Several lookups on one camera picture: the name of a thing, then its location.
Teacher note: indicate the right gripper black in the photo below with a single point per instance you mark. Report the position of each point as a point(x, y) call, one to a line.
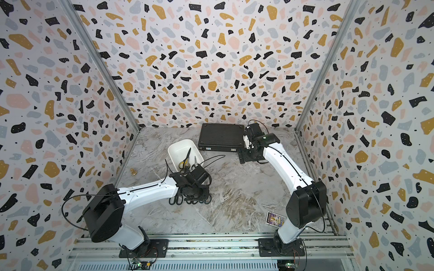
point(242, 153)

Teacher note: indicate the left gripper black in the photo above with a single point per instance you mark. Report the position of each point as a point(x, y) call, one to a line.
point(207, 189)

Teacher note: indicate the black handled steel scissors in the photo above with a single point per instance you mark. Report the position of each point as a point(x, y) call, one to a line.
point(201, 200)

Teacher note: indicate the yellow black scissors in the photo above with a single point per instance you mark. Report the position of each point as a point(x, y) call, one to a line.
point(184, 164)

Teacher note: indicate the all black scissors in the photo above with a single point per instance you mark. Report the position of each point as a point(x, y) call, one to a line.
point(176, 200)

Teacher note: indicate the white plastic storage box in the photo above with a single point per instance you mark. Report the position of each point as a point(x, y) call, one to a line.
point(178, 152)

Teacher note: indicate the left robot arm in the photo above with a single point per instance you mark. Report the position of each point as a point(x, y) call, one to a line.
point(104, 214)

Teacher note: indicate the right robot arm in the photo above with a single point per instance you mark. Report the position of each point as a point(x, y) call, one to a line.
point(307, 198)

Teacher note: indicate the purple card box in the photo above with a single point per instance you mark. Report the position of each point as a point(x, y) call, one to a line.
point(274, 219)

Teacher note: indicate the black ribbed hard case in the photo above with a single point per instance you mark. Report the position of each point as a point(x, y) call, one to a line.
point(221, 137)

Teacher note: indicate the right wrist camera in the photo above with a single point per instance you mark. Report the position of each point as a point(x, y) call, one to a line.
point(251, 132)

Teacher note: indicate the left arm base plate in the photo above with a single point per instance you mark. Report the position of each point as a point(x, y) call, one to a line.
point(154, 248)

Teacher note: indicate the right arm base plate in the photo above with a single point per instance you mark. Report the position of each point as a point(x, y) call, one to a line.
point(281, 247)

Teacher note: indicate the aluminium rail frame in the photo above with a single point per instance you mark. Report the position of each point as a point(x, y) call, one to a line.
point(248, 252)

